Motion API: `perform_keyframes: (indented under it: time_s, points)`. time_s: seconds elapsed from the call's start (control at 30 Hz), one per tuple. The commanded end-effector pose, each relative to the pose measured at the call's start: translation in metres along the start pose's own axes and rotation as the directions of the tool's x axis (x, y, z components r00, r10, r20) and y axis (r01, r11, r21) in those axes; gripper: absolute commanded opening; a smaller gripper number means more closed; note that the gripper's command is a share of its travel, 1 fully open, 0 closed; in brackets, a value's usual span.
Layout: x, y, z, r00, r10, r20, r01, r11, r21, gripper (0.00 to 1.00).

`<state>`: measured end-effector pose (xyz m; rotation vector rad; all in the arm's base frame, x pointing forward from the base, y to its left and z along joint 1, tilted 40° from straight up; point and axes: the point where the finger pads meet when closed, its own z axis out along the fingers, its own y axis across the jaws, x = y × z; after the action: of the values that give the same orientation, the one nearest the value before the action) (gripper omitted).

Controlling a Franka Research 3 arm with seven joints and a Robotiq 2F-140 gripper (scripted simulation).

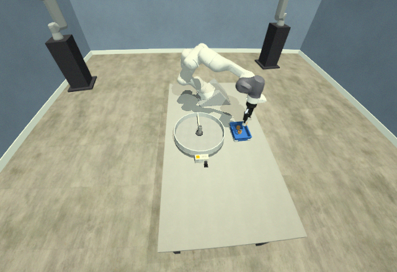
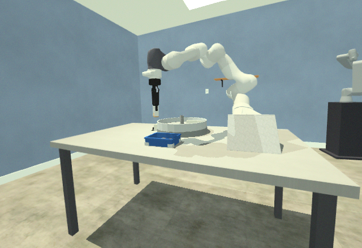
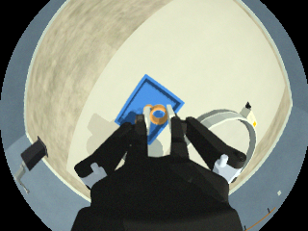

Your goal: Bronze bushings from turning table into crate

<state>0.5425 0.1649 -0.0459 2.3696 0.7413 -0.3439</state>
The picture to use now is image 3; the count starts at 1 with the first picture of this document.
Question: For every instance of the blue shallow tray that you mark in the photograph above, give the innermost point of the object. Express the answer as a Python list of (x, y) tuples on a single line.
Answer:
[(151, 94)]

